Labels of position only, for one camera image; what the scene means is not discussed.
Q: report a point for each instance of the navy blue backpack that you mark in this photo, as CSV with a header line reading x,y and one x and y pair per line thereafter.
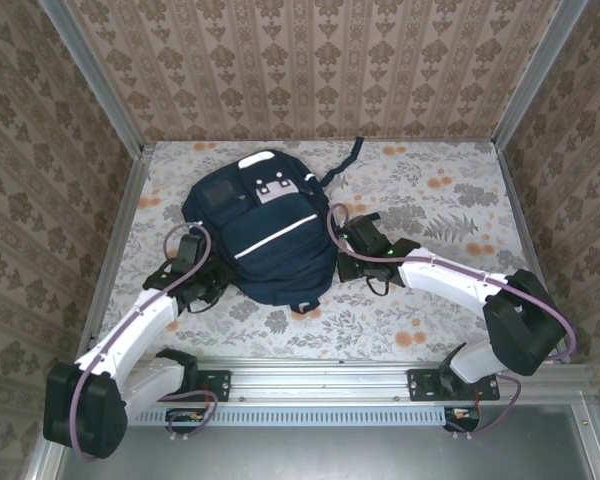
x,y
275,260

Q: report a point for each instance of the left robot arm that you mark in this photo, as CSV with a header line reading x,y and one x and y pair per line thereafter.
x,y
130,330

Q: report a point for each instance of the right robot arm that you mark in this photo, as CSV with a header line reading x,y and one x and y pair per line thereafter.
x,y
445,277

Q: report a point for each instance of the grey metal panel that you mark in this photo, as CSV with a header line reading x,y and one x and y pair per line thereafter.
x,y
330,455

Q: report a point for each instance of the aluminium table side rail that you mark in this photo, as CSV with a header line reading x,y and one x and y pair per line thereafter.
x,y
515,210
125,210

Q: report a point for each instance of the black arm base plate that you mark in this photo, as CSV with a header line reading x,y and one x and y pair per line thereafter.
x,y
215,385
422,385

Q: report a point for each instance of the wide aluminium frame rail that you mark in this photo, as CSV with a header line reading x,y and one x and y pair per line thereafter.
x,y
320,382

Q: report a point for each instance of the thin aluminium table rail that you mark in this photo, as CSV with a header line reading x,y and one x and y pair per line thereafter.
x,y
260,142

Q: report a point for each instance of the aluminium frame post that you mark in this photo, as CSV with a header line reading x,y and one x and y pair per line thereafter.
x,y
535,70
95,85

